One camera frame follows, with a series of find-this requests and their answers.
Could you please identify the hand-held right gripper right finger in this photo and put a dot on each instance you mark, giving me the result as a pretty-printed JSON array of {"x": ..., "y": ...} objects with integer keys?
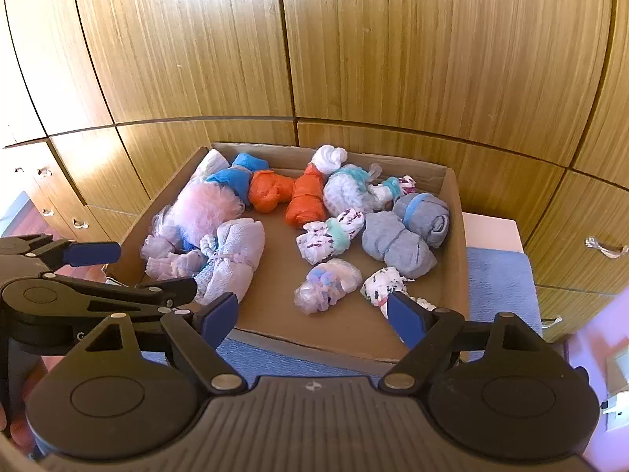
[{"x": 405, "y": 319}]

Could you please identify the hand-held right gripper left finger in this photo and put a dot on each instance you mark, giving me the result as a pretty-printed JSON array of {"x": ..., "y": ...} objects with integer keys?
[{"x": 218, "y": 319}]

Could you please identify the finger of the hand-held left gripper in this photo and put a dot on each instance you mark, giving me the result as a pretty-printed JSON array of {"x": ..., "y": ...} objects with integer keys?
[
  {"x": 147, "y": 295},
  {"x": 93, "y": 253}
]

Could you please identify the patterned white sock roll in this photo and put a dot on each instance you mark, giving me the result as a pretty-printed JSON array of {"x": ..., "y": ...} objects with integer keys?
[{"x": 383, "y": 285}]

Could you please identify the cardboard box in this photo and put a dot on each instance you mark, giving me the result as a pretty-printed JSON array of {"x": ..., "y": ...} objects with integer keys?
[{"x": 275, "y": 305}]

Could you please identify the blue knit roll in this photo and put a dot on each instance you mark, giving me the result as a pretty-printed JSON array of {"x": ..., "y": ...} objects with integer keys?
[{"x": 186, "y": 245}]

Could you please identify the white waffle towel bundle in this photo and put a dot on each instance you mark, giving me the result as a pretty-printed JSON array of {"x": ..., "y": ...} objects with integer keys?
[{"x": 236, "y": 250}]

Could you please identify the plain grey sock roll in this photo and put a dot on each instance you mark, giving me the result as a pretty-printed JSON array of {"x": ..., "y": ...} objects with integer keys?
[{"x": 393, "y": 241}]

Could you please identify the plastic-wrapped white bundle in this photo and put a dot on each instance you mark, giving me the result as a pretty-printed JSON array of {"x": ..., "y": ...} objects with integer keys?
[{"x": 324, "y": 287}]

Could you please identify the grey sock roll blue band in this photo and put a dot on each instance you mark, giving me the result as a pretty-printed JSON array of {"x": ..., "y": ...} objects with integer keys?
[{"x": 427, "y": 221}]

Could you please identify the pink fluffy bundle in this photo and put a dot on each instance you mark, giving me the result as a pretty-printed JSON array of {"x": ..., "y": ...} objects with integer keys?
[{"x": 206, "y": 211}]

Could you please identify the patterned sock roll green band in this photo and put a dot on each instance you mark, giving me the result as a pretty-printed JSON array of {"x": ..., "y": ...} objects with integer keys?
[{"x": 319, "y": 241}]

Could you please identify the white sock roll teal band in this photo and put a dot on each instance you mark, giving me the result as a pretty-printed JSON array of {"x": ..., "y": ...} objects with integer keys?
[{"x": 388, "y": 191}]

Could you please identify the plain orange sock roll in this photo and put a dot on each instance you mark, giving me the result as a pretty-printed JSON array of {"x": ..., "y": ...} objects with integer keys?
[{"x": 268, "y": 191}]

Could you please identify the white fluffy roll teal yarn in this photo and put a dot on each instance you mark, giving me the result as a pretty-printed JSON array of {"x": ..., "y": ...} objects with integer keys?
[{"x": 344, "y": 191}]

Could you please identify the orange sock roll white end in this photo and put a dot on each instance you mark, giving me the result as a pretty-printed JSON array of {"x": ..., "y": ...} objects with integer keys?
[{"x": 304, "y": 201}]

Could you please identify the blue and white sock roll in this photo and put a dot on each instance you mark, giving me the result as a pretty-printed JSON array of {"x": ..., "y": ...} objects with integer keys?
[{"x": 241, "y": 172}]

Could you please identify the blue towel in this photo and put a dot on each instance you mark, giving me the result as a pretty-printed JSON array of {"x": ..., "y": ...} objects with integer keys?
[{"x": 496, "y": 295}]

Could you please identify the beige box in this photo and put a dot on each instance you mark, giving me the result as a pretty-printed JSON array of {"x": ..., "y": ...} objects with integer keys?
[{"x": 618, "y": 373}]

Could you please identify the wooden wardrobe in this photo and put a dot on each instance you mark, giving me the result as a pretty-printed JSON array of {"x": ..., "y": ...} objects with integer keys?
[{"x": 393, "y": 59}]

